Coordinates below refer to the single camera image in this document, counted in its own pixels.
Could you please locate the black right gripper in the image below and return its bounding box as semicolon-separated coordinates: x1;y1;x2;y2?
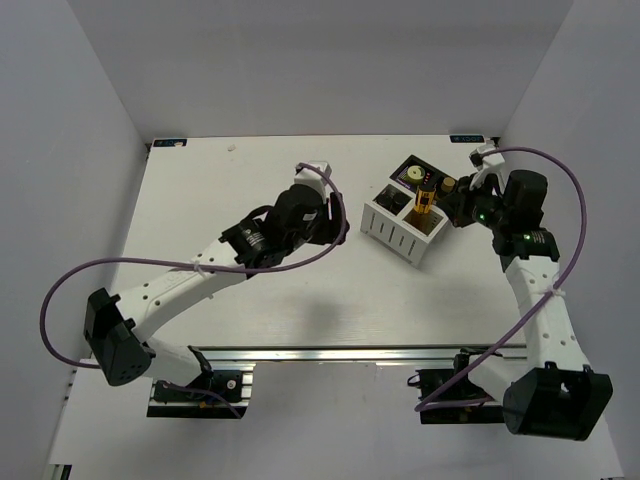
436;172;510;231

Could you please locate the tall gold oil spray bottle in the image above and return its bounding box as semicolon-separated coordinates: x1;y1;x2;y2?
409;185;435;235

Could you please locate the small black-lid pepper jar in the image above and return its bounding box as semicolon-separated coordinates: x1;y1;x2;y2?
375;189;408;215

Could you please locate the small gold-cap brown bottle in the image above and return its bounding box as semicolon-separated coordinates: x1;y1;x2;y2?
440;177;456;194

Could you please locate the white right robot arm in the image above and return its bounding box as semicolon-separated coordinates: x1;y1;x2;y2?
439;170;613;441

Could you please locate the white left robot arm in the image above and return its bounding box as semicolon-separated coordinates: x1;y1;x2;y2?
84;184;348;399

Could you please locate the black two-slot organizer box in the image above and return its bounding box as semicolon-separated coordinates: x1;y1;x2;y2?
385;155;448;198

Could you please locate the white two-slot organizer box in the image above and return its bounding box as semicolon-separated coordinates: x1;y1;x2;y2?
360;183;449;268

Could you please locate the blue table corner label right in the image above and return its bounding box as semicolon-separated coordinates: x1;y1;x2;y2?
449;134;485;144

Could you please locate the blue table corner label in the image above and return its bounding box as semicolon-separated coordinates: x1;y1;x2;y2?
152;138;187;148
449;134;485;144

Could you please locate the blue table corner label left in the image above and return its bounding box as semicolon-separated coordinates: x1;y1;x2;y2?
152;138;187;148

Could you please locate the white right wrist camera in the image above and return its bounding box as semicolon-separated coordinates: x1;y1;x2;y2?
469;143;505;192

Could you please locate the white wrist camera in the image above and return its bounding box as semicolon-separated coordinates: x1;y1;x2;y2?
294;161;332;197
469;143;505;192

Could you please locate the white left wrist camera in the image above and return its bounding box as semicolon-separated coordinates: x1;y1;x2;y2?
294;161;332;197

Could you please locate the aluminium table front rail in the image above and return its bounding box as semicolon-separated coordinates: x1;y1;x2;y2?
189;344;531;365

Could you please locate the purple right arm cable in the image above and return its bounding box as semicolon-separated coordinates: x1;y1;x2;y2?
413;146;587;412

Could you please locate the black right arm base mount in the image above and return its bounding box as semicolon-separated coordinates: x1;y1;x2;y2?
407;348;504;425

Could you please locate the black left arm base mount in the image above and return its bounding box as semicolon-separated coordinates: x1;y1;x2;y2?
147;348;253;420

